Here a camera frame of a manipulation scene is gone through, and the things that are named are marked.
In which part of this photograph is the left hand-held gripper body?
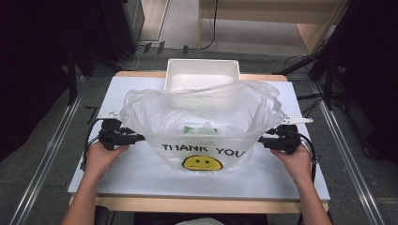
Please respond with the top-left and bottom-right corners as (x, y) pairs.
(97, 111), (134, 151)

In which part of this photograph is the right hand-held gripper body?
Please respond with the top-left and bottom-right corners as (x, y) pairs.
(268, 115), (314, 156)

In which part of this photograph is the green snack packet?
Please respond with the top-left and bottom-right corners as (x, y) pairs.
(183, 123), (219, 136)

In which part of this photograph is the clear plastic smiley bag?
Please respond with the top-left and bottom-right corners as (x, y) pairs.
(118, 80), (286, 173)

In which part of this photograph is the white plastic bin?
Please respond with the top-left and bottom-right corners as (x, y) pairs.
(163, 58), (241, 94)

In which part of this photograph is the person's left hand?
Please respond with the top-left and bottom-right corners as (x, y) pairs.
(84, 142), (130, 179)

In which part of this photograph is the person's right hand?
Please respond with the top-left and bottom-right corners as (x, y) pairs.
(269, 144), (314, 187)

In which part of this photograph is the black metal stand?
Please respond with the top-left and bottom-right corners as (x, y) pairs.
(66, 46), (96, 106)

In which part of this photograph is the black tripod stand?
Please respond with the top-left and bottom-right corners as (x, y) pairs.
(274, 27), (350, 111)

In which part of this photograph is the person's dark lap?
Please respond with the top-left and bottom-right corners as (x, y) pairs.
(93, 205), (334, 225)

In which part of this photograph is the dark cabinet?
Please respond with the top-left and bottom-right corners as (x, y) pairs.
(102, 0), (145, 63)

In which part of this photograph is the left hand-held gripper black cable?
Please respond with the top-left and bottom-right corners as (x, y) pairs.
(81, 120), (105, 172)

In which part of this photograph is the hand-held gripper black cable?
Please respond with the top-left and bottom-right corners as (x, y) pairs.
(296, 132), (319, 184)
(81, 120), (105, 172)

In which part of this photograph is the right hand-held gripper black cable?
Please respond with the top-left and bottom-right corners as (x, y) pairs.
(296, 132), (319, 184)

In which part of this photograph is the metal floor rail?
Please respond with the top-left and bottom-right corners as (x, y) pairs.
(312, 82), (387, 225)
(8, 76), (86, 225)

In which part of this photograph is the white floor cable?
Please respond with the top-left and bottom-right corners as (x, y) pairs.
(119, 46), (141, 71)

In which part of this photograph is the black hanging cable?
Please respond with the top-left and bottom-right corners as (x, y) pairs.
(200, 0), (220, 52)

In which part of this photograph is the light wooden shelf frame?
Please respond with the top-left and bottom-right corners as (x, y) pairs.
(197, 0), (350, 56)

